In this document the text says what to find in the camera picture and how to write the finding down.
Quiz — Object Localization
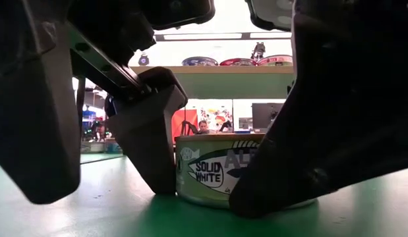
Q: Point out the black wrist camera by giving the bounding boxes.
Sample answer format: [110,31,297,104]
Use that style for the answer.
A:
[245,0,294,33]
[139,0,217,31]

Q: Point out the blue-label silver-lid can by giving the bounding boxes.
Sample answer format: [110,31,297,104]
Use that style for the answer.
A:
[181,56,219,67]

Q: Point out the red-label silver-lid can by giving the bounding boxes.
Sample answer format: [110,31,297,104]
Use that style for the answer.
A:
[219,58,258,67]

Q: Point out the red hanging cloth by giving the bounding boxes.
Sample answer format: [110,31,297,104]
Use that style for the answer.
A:
[171,109,198,142]

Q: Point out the white colourful painted cloth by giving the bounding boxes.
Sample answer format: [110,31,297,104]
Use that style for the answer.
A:
[198,107,233,132]

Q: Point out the green albacore tuna can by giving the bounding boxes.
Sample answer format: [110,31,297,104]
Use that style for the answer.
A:
[175,133,318,211]

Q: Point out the black device green lights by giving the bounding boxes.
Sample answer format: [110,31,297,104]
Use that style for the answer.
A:
[86,120,109,141]

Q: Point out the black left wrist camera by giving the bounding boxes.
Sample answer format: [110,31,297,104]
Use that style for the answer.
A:
[139,0,217,31]

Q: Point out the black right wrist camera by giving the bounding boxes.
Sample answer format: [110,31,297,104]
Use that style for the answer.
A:
[245,0,294,33]

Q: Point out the green table mat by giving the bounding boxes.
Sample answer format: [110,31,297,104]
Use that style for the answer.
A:
[0,153,408,237]

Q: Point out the black monitor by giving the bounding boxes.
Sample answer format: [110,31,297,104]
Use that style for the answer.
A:
[252,102,285,132]

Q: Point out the black ceiling spotlight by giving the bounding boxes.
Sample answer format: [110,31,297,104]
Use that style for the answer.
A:
[137,52,151,66]
[252,41,266,62]

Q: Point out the person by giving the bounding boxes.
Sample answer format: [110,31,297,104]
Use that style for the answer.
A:
[196,120,211,135]

